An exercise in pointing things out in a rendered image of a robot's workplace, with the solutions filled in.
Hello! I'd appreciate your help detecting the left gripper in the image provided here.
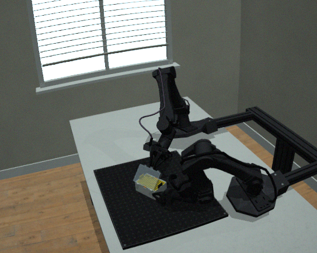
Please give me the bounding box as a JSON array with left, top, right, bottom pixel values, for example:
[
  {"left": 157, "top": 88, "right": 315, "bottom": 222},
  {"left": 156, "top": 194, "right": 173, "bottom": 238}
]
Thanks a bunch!
[{"left": 152, "top": 177, "right": 183, "bottom": 206}]

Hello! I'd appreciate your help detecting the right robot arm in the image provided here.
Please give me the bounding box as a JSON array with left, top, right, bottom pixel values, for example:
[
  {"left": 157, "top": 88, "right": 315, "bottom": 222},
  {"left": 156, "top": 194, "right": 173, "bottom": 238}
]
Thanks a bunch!
[{"left": 152, "top": 66, "right": 198, "bottom": 141}]

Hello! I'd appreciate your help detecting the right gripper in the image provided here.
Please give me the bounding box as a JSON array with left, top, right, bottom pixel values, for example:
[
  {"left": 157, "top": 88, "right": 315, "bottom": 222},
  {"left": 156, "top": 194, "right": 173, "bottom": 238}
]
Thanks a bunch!
[{"left": 149, "top": 135, "right": 173, "bottom": 169}]

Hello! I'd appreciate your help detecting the yellow perforated plate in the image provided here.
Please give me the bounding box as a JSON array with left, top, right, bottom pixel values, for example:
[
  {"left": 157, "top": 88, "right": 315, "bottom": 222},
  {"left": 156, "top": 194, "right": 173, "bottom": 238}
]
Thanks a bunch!
[{"left": 156, "top": 180, "right": 164, "bottom": 190}]

